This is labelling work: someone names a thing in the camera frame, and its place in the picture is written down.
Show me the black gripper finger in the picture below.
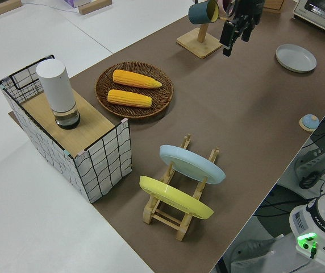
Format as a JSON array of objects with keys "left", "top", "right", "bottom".
[
  {"left": 219, "top": 19, "right": 236, "bottom": 57},
  {"left": 241, "top": 22, "right": 255, "bottom": 43}
]

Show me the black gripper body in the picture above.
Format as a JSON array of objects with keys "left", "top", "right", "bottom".
[{"left": 232, "top": 0, "right": 265, "bottom": 31}]

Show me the gray plate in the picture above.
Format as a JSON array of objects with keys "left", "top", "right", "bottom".
[{"left": 275, "top": 43, "right": 318, "bottom": 73}]

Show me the light blue plate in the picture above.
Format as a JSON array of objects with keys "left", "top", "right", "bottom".
[{"left": 159, "top": 144, "right": 226, "bottom": 185}]

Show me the yellow plate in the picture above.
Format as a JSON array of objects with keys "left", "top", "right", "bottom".
[{"left": 139, "top": 175, "right": 215, "bottom": 220}]

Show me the wooden plate rack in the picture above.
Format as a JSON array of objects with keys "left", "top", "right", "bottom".
[{"left": 142, "top": 133, "right": 220, "bottom": 242}]

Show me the wooden drawer box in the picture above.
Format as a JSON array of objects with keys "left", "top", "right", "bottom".
[{"left": 263, "top": 0, "right": 285, "bottom": 14}]

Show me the pink mug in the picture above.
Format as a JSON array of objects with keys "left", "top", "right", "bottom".
[{"left": 218, "top": 0, "right": 237, "bottom": 15}]

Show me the bamboo mug rack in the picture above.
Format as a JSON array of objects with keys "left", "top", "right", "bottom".
[{"left": 176, "top": 15, "right": 228, "bottom": 60}]

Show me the dark blue mug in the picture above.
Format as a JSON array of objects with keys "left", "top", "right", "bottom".
[{"left": 187, "top": 0, "right": 220, "bottom": 26}]

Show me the white toaster oven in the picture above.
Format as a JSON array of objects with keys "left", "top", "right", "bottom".
[{"left": 292, "top": 0, "right": 325, "bottom": 40}]

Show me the brown table mat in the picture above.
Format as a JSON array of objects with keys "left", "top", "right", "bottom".
[{"left": 7, "top": 0, "right": 325, "bottom": 273}]

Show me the brown wicker basket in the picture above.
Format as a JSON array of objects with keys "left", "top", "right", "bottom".
[{"left": 95, "top": 61, "right": 174, "bottom": 119}]

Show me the yellow corn cob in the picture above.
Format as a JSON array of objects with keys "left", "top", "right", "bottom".
[
  {"left": 107, "top": 89, "right": 153, "bottom": 109},
  {"left": 112, "top": 69, "right": 163, "bottom": 89}
]

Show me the blue call bell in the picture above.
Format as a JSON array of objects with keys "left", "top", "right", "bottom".
[{"left": 298, "top": 114, "right": 319, "bottom": 132}]

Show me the wooden block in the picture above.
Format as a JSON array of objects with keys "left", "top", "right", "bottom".
[
  {"left": 0, "top": 0, "right": 23, "bottom": 20},
  {"left": 78, "top": 0, "right": 113, "bottom": 15}
]

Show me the white power strip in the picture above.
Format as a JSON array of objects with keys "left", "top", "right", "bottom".
[{"left": 294, "top": 142, "right": 325, "bottom": 183}]

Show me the purple tissue box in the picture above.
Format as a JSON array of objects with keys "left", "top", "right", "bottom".
[{"left": 64, "top": 0, "right": 91, "bottom": 8}]

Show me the white cylinder device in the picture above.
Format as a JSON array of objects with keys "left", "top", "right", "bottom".
[{"left": 35, "top": 59, "right": 81, "bottom": 130}]

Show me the wire grid wooden shelf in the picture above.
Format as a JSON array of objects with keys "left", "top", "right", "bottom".
[{"left": 0, "top": 54, "right": 132, "bottom": 204}]

